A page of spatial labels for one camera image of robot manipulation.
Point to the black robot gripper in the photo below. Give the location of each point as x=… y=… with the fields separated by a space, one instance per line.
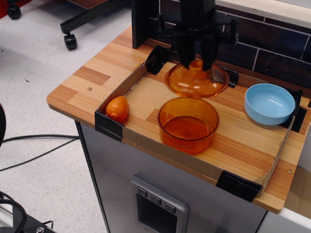
x=198 y=20

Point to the orange transparent pot lid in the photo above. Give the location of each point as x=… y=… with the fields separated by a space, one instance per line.
x=194 y=82

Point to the orange transparent plastic pot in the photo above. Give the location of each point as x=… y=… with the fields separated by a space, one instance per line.
x=188 y=124

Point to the dark brick backsplash panel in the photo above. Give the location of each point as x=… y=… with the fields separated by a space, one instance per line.
x=266 y=45

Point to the light blue bowl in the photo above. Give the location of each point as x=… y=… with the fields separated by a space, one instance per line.
x=268 y=104

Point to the black chair base with caster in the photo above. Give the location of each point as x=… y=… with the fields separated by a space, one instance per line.
x=93 y=9

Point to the orange toy carrot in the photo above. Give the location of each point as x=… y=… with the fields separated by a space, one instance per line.
x=117 y=109

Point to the cardboard fence with black tape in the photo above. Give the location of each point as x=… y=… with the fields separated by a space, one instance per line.
x=243 y=152

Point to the grey toy kitchen cabinet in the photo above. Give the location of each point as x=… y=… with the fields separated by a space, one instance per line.
x=113 y=164

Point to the grey oven control panel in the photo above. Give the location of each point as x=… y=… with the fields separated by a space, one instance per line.
x=157 y=211

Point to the black caster wheel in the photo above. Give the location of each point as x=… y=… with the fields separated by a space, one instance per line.
x=13 y=10

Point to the black equipment corner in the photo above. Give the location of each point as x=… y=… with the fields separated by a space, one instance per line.
x=14 y=219

